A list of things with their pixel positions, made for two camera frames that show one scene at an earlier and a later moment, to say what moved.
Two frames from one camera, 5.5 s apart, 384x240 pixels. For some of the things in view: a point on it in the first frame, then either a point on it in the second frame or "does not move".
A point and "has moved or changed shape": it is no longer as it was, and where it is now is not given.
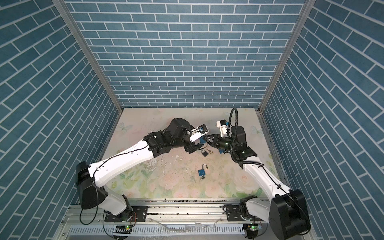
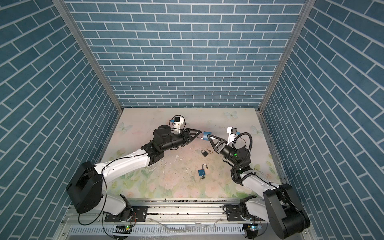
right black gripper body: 219,144 does not move
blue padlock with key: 201,173 does not move
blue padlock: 202,140 has moved or changed shape
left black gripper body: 190,146 → 186,140
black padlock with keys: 205,153 does not move
